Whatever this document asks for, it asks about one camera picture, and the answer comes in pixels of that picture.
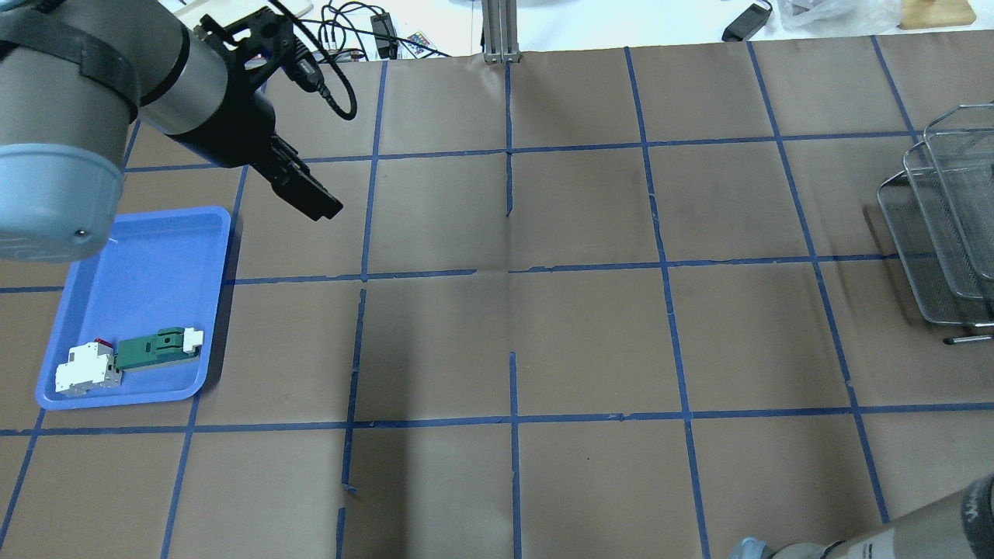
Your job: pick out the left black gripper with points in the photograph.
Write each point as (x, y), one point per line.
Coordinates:
(231, 130)

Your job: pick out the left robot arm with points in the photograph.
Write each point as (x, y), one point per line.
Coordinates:
(77, 74)

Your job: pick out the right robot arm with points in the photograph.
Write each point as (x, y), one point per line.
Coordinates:
(958, 526)

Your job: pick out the blue plastic tray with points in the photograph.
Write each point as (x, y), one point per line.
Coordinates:
(158, 269)

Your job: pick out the black power adapter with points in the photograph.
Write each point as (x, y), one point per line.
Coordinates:
(748, 23)
(387, 43)

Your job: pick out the remote control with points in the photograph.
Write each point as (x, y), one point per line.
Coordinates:
(418, 45)

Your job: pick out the green circuit board module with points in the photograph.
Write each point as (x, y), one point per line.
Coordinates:
(166, 347)

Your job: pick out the white plastic terminal block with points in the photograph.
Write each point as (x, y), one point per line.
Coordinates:
(87, 367)

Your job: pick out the aluminium frame post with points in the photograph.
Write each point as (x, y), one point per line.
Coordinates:
(500, 32)

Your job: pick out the clear wire shelf basket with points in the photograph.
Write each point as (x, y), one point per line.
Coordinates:
(939, 214)

